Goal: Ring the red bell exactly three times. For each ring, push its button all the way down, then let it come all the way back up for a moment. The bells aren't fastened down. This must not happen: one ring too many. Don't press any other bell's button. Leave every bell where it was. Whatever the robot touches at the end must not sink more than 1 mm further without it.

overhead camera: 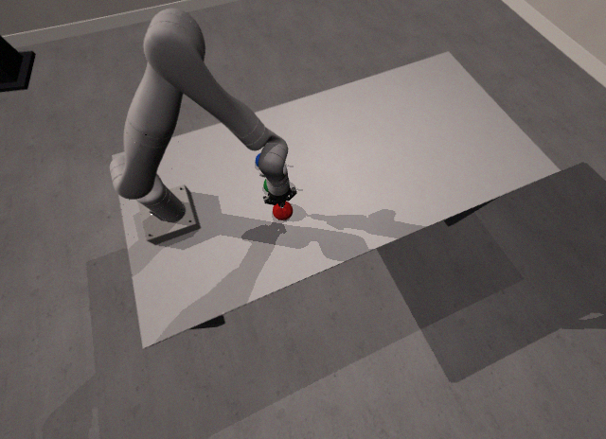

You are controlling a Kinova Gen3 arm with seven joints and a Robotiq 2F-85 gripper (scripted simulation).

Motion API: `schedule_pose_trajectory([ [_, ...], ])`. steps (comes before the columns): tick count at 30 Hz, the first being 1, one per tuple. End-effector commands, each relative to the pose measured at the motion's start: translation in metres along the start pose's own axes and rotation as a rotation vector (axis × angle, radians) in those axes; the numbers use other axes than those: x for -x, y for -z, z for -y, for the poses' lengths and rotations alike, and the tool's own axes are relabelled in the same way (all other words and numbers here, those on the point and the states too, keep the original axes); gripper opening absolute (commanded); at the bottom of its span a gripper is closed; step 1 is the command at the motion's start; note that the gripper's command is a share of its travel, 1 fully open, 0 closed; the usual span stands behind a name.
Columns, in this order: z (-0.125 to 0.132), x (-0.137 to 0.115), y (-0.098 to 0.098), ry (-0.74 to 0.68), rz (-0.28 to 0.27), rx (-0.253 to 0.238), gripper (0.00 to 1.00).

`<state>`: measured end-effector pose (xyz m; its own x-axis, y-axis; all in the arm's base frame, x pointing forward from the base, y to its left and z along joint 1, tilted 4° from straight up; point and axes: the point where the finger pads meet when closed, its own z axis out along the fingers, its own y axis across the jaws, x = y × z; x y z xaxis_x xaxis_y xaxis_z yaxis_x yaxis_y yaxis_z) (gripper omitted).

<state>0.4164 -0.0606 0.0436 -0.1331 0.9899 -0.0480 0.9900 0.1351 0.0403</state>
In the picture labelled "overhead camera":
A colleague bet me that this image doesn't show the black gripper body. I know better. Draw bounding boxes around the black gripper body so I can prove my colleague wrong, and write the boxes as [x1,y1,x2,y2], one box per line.
[268,188,292,201]

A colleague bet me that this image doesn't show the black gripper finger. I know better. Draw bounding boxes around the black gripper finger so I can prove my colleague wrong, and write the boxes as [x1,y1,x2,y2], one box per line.
[263,195,282,207]
[281,187,297,207]

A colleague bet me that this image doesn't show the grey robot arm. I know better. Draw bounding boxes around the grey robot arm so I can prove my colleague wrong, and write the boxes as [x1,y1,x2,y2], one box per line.
[110,9,290,222]

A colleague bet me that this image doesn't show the red dome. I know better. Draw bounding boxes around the red dome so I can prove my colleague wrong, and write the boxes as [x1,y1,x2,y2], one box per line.
[273,202,293,220]

